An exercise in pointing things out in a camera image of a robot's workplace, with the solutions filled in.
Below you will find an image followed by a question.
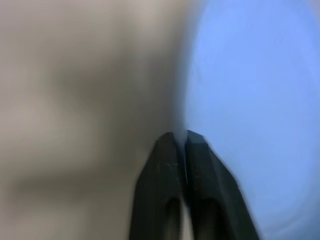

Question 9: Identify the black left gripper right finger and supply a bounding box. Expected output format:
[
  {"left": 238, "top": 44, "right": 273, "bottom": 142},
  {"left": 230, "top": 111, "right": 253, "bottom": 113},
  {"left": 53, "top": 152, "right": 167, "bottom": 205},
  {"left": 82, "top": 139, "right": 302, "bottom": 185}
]
[{"left": 183, "top": 129, "right": 262, "bottom": 240}]

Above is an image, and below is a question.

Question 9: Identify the blue plate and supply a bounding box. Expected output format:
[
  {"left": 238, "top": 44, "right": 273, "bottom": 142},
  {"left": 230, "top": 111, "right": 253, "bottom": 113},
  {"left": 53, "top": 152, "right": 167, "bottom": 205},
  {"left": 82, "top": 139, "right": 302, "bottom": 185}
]
[{"left": 174, "top": 0, "right": 320, "bottom": 240}]

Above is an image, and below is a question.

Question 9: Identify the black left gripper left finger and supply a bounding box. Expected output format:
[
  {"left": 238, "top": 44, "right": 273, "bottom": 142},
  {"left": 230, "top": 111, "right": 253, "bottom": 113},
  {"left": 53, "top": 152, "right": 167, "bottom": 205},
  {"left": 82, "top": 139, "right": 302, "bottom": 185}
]
[{"left": 129, "top": 131, "right": 188, "bottom": 240}]

